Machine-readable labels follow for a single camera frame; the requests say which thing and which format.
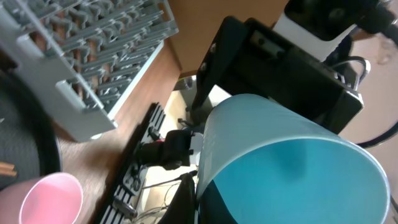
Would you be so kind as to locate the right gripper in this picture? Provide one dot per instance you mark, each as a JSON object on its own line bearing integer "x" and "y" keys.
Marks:
{"x": 248, "y": 57}

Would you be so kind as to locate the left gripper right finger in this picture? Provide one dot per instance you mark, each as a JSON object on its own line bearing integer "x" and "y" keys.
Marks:
{"x": 212, "y": 208}

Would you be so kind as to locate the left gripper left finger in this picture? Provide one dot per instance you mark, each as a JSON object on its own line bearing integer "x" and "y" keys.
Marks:
{"x": 181, "y": 210}

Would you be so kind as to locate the blue cup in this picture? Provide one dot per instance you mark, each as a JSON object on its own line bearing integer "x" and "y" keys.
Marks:
{"x": 272, "y": 165}

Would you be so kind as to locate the pink cup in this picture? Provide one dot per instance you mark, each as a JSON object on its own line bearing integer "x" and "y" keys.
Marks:
{"x": 53, "y": 199}

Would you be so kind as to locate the grey dishwasher rack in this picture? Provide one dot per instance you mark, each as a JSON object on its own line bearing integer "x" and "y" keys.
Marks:
{"x": 82, "y": 59}

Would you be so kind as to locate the round black tray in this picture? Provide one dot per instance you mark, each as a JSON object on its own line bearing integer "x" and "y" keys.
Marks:
{"x": 28, "y": 141}

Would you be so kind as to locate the wooden chopstick lower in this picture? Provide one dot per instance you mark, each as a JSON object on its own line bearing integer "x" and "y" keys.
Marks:
{"x": 8, "y": 173}

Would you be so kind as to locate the wooden chopstick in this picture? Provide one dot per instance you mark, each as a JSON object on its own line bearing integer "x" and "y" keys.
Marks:
{"x": 4, "y": 165}
{"x": 8, "y": 173}

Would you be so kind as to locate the wooden chopstick upper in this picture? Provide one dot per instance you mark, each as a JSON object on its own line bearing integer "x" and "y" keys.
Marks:
{"x": 4, "y": 165}

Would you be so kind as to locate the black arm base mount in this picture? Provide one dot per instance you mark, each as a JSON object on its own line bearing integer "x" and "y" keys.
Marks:
{"x": 147, "y": 148}

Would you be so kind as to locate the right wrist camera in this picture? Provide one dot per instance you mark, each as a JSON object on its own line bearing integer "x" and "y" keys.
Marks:
{"x": 318, "y": 26}

